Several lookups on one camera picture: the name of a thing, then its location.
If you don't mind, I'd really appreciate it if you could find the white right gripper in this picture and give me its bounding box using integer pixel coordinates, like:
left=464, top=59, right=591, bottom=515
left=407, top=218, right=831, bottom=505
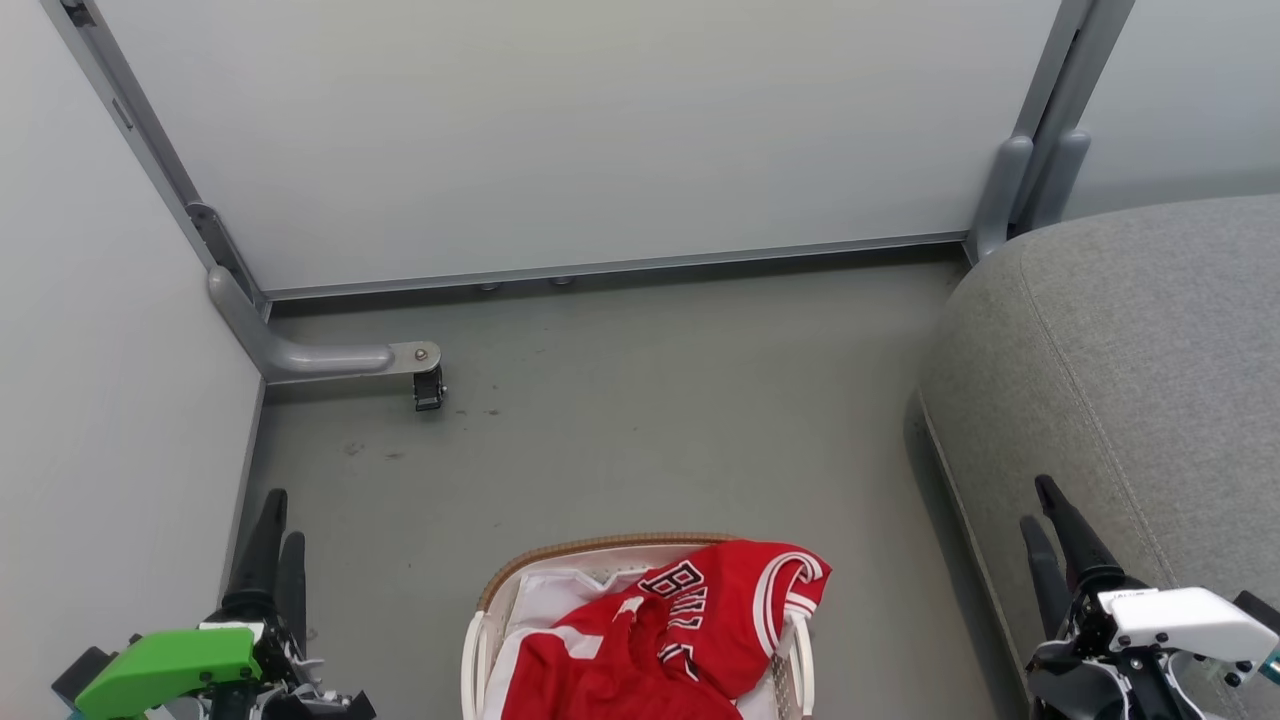
left=1019, top=475, right=1280, bottom=720

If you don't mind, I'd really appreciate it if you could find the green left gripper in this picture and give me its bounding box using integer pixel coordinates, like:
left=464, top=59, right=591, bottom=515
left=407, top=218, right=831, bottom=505
left=52, top=489, right=377, bottom=720

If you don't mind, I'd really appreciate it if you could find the red basketball jersey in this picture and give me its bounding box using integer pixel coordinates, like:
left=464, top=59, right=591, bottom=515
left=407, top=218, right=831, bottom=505
left=500, top=540, right=832, bottom=720

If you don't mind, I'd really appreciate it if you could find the grey fabric sofa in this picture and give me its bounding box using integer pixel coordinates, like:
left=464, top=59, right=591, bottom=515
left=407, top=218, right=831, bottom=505
left=914, top=194, right=1280, bottom=720

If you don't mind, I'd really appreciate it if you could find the grey partition foot with plate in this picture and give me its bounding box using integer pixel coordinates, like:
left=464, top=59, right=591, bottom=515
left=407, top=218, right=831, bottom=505
left=207, top=264, right=443, bottom=385

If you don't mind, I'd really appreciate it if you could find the white round laundry basket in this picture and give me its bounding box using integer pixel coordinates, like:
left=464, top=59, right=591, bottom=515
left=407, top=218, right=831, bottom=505
left=461, top=531, right=817, bottom=720

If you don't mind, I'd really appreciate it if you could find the white side partition panel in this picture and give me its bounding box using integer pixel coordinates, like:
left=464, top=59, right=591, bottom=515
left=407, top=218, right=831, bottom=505
left=0, top=0, right=269, bottom=720

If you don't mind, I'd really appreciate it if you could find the grey forked partition foot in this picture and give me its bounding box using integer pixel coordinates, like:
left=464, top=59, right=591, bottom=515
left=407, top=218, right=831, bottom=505
left=964, top=128, right=1092, bottom=267

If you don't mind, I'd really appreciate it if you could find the large white partition panel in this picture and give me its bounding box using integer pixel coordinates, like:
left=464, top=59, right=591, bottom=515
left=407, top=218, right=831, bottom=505
left=40, top=0, right=1091, bottom=301

